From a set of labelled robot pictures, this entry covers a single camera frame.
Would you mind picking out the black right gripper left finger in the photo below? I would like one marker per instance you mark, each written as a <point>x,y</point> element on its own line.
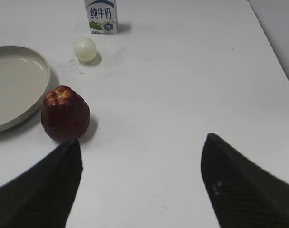
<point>43,196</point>

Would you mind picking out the dark red wax apple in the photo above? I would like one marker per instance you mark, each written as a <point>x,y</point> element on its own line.
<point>64,114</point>

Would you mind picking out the white blue milk carton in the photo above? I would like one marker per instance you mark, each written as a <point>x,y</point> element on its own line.
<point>102,16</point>

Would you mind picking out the white egg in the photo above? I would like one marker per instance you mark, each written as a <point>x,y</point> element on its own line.
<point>84,49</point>

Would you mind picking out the beige round plate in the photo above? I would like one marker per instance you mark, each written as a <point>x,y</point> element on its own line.
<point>25,77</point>

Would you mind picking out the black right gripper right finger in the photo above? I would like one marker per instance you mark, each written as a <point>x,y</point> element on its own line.
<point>242,194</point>

